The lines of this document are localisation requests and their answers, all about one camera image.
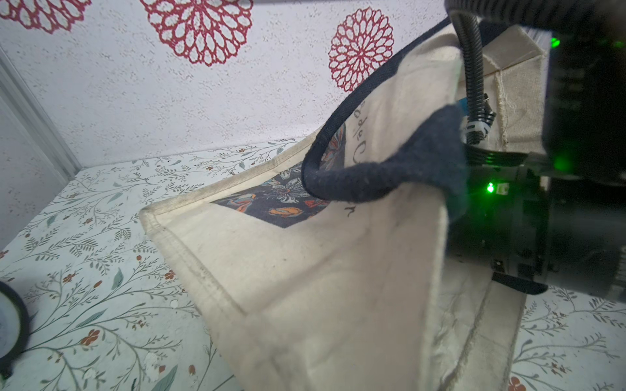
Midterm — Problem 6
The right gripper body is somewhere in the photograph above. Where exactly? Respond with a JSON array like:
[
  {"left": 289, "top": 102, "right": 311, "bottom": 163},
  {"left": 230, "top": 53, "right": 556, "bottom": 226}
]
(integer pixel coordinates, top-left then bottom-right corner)
[{"left": 448, "top": 34, "right": 625, "bottom": 301}]

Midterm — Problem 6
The cream canvas tote bag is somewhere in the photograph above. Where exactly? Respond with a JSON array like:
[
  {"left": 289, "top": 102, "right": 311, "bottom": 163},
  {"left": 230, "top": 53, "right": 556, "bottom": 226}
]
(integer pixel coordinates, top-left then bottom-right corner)
[{"left": 140, "top": 20, "right": 544, "bottom": 390}]

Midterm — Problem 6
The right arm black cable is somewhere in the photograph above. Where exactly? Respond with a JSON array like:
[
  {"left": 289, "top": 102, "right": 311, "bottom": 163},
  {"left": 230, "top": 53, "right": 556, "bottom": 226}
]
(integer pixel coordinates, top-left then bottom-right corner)
[{"left": 443, "top": 0, "right": 626, "bottom": 146}]

